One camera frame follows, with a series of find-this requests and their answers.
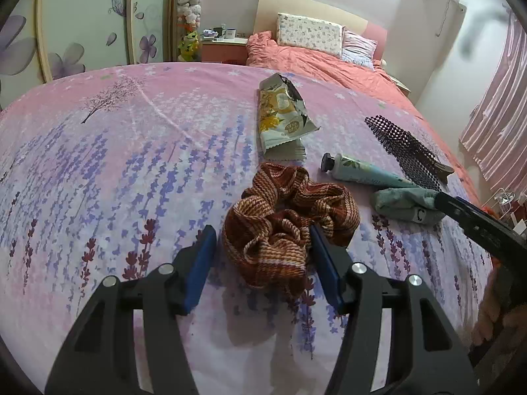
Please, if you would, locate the pink white nightstand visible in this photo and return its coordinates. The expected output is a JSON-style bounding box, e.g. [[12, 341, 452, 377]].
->
[[389, 75, 412, 97], [200, 35, 250, 64]]

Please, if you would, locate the pink curtain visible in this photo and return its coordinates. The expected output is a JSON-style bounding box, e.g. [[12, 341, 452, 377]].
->
[[459, 14, 527, 182]]

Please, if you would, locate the white floral pillow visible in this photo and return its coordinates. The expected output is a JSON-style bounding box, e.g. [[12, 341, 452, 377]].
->
[[277, 12, 346, 57]]

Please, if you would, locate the teal hand cream tube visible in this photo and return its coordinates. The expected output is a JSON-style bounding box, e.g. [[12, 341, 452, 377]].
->
[[321, 152, 416, 188]]

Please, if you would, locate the brown striped scrunchie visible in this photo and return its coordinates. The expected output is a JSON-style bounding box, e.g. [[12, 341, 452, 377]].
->
[[221, 162, 362, 297]]

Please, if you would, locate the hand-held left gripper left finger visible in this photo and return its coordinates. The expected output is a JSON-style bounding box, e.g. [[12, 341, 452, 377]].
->
[[43, 225, 217, 395]]

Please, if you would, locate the person's right hand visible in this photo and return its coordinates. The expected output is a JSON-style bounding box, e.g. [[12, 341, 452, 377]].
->
[[471, 269, 527, 348]]

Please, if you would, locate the yellow grey snack packet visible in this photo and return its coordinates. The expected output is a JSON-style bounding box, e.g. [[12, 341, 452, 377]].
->
[[257, 73, 322, 161]]

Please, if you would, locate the white wire rack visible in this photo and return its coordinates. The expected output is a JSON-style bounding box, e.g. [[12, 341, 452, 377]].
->
[[490, 187, 527, 231]]

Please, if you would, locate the cream pink headboard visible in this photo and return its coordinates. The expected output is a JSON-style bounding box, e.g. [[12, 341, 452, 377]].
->
[[253, 0, 388, 56]]

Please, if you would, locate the pink striped pillow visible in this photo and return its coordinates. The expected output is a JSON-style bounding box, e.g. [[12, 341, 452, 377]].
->
[[341, 29, 378, 68]]

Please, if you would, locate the black beaded hair clip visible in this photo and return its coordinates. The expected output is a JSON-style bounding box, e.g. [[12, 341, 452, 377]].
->
[[364, 115, 456, 192]]

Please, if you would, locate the coral duvet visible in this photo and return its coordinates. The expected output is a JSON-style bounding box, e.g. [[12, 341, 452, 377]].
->
[[246, 31, 484, 202]]

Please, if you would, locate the green sock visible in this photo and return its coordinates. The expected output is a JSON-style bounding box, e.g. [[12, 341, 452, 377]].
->
[[373, 186, 447, 225]]

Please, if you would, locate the white pipe cover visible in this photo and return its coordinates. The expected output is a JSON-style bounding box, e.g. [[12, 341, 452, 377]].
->
[[442, 0, 468, 38]]

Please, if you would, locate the stack of plush toys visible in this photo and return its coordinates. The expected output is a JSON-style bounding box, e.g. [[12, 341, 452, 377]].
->
[[176, 0, 205, 62]]

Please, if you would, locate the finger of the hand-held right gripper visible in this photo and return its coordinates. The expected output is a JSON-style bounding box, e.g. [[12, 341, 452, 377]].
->
[[433, 190, 527, 263]]

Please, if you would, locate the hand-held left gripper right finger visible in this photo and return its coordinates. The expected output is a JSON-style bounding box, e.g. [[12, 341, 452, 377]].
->
[[310, 224, 480, 395]]

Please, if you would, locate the flower print sliding wardrobe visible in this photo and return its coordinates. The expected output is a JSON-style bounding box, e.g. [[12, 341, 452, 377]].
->
[[0, 0, 178, 108]]

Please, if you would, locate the pink purple floral bedsheet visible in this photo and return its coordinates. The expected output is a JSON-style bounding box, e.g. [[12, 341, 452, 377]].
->
[[0, 62, 495, 395]]

